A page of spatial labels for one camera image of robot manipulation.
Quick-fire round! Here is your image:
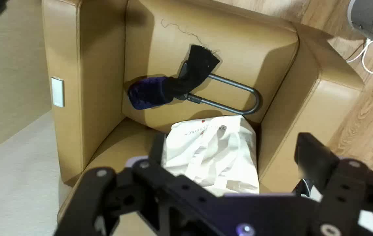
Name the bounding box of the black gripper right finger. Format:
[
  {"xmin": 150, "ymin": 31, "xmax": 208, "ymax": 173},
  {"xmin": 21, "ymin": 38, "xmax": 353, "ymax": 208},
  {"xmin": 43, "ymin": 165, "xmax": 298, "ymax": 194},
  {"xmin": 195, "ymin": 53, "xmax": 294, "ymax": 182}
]
[{"xmin": 293, "ymin": 131, "xmax": 373, "ymax": 236}]

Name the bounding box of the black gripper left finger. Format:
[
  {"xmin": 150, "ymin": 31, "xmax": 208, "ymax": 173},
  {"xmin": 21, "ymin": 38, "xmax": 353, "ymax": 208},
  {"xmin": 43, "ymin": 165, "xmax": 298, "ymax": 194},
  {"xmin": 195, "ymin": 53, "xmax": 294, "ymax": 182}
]
[{"xmin": 54, "ymin": 131, "xmax": 183, "ymax": 236}]

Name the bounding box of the black navy sock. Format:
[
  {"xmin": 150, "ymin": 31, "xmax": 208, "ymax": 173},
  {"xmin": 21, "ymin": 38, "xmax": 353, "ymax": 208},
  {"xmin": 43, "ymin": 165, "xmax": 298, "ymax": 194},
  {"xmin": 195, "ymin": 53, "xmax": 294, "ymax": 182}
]
[{"xmin": 127, "ymin": 43, "xmax": 222, "ymax": 111}]

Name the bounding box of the white canvas tote bag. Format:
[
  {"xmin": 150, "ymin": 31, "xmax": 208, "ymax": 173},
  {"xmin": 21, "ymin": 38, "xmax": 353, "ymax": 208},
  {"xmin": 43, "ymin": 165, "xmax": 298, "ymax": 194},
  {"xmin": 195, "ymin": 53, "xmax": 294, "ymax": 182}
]
[{"xmin": 161, "ymin": 114, "xmax": 262, "ymax": 196}]

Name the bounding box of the grey metal u-lock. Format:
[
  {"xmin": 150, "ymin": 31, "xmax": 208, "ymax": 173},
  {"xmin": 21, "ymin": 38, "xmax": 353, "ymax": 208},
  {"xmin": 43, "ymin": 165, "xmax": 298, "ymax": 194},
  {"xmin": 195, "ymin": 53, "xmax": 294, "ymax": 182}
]
[{"xmin": 174, "ymin": 70, "xmax": 263, "ymax": 116}]

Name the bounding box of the brown leather armchair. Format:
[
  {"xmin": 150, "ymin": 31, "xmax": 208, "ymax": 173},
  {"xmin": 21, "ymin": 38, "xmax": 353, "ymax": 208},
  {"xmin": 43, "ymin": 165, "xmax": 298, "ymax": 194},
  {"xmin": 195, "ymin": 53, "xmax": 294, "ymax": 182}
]
[{"xmin": 41, "ymin": 0, "xmax": 366, "ymax": 221}]

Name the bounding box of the grey white rounded device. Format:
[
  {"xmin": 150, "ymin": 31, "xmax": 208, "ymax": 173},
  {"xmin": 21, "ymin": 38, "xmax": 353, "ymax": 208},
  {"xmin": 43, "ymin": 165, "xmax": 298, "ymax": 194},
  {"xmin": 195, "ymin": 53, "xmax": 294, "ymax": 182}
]
[{"xmin": 347, "ymin": 0, "xmax": 373, "ymax": 49}]

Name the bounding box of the white floor cable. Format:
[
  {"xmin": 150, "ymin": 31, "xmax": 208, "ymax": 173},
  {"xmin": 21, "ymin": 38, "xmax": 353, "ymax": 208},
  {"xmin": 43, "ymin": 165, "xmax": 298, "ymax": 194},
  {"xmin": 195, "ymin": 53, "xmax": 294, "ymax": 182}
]
[{"xmin": 345, "ymin": 38, "xmax": 373, "ymax": 78}]

